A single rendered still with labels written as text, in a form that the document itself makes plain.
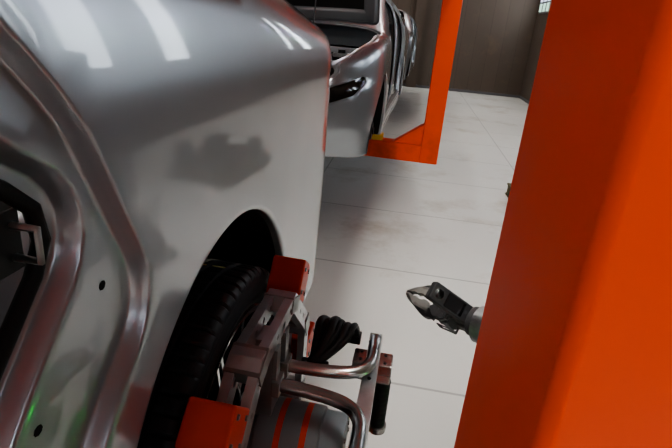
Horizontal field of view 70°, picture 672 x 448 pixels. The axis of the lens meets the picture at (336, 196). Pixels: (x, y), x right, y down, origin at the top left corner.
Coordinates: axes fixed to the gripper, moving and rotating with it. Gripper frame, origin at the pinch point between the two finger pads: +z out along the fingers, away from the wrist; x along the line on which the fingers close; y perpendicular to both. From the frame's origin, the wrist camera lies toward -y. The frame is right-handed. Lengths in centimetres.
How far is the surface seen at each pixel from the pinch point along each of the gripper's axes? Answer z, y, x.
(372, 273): 150, 152, 51
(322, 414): -11.6, -18.9, -36.6
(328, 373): -11.6, -24.1, -29.7
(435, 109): 190, 149, 212
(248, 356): -12, -45, -35
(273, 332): -9, -40, -30
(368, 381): -15.7, -17.0, -26.3
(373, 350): -12.5, -16.8, -20.4
